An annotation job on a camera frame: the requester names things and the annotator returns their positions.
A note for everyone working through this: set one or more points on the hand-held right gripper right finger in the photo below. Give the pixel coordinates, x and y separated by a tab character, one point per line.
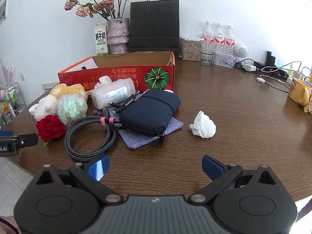
212	167

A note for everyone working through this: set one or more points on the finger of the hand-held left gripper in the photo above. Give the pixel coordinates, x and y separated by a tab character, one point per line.
26	140
6	133

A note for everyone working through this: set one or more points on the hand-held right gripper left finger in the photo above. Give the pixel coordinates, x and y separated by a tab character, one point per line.
98	167

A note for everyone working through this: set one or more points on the red artificial rose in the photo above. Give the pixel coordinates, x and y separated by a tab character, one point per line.
50	126

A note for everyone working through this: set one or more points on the yellow white plush toy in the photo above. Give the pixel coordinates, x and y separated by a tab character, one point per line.
48	104

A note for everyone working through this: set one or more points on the white tissue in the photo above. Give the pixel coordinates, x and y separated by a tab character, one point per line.
203	125

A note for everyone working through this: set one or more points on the blue checked cloth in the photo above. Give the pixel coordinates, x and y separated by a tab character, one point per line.
139	140

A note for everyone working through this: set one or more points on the iridescent white plastic bag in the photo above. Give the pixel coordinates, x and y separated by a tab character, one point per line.
72	109

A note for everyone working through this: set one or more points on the navy zip pouch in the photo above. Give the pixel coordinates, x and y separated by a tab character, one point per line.
148	112

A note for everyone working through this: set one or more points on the white wipes canister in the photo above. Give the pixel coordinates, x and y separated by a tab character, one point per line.
112	92

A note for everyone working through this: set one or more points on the orange cardboard box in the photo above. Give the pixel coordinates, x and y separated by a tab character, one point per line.
121	61

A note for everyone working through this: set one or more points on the clear container of seeds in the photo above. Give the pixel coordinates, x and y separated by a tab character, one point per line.
190	51

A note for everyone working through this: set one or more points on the pink feathery decoration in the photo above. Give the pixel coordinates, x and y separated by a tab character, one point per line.
7	73

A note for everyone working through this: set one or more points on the white charger plug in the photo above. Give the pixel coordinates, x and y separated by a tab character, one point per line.
249	67

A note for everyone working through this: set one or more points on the white printed tin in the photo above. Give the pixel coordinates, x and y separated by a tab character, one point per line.
224	59

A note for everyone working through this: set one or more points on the clear drinking glass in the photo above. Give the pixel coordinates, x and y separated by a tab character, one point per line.
207	56

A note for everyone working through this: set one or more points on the black power adapter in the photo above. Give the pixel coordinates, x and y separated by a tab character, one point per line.
258	65

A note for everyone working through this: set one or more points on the yellow mug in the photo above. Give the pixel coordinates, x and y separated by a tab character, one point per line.
297	91

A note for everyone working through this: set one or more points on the white round device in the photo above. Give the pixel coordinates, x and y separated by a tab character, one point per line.
241	51

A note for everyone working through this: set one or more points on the black upright box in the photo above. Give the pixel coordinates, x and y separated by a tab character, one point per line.
268	58
273	61

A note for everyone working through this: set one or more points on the white power strip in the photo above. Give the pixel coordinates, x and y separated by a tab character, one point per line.
296	74

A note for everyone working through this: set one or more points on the small green spray bottle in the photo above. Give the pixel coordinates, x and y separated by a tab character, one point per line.
291	69

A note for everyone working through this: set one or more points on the white green milk carton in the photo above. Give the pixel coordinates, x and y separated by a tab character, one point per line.
101	39

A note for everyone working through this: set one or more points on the red label water bottle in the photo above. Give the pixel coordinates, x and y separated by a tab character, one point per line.
208	37
230	40
219	39

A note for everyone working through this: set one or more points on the mottled purple vase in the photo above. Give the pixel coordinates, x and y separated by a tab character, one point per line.
118	36

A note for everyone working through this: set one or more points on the black paper bag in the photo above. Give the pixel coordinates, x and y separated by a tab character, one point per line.
154	24

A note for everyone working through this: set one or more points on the wall poster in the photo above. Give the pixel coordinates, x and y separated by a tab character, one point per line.
3	11

